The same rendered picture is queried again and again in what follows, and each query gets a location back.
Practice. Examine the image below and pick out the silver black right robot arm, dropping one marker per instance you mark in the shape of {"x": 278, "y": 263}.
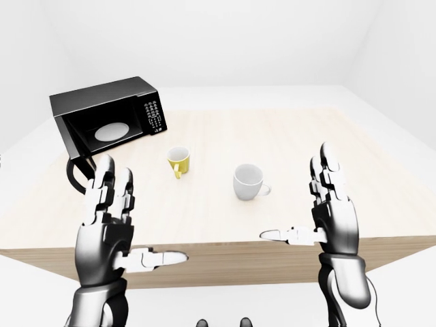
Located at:
{"x": 347, "y": 289}

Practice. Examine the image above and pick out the white mug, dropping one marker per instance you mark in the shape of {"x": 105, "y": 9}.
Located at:
{"x": 248, "y": 184}

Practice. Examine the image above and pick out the yellow mug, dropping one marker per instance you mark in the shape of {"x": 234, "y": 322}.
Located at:
{"x": 179, "y": 160}

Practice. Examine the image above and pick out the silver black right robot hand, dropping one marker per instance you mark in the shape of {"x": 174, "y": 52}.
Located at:
{"x": 340, "y": 225}

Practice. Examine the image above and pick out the white round microwave turntable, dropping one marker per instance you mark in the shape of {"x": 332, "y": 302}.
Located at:
{"x": 111, "y": 131}

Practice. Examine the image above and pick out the black microwave oven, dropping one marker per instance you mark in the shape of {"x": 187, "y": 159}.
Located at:
{"x": 112, "y": 109}

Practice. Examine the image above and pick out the small dark rounded shape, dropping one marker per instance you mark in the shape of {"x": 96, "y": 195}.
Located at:
{"x": 245, "y": 322}
{"x": 202, "y": 323}

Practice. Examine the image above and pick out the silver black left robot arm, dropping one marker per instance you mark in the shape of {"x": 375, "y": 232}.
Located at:
{"x": 92, "y": 306}

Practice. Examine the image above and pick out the black microwave door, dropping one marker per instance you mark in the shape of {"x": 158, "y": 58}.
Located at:
{"x": 76, "y": 153}

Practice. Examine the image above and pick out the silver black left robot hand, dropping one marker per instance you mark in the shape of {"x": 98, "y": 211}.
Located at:
{"x": 98, "y": 238}

